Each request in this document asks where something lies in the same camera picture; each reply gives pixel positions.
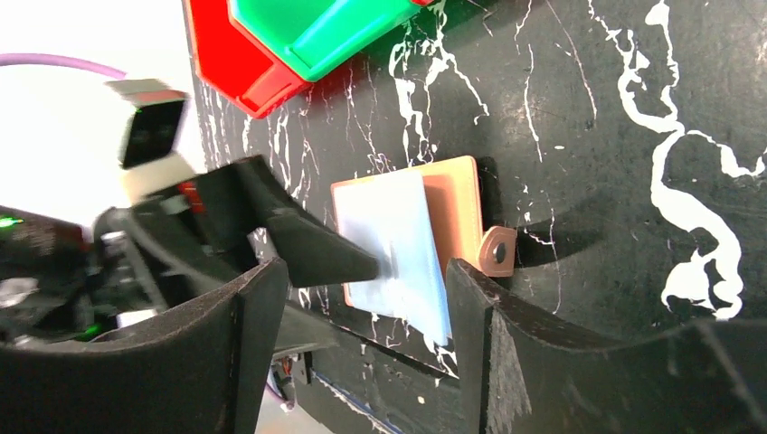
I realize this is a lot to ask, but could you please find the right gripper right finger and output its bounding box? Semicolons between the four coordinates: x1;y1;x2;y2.
446;259;766;433

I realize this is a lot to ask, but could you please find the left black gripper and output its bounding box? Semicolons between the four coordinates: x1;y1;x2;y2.
1;79;260;346

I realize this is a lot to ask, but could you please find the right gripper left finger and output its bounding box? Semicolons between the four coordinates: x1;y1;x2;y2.
1;259;289;433

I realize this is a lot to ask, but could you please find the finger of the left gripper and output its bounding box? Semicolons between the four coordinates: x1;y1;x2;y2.
197;156;380;288

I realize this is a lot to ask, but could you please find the pink leather card holder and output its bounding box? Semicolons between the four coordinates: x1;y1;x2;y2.
331;156;516;346

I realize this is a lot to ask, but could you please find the red bin with dark card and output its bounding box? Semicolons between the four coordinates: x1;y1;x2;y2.
183;0;311;118

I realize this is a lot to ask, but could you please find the green plastic bin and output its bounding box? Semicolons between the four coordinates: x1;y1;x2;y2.
228;0;422;81

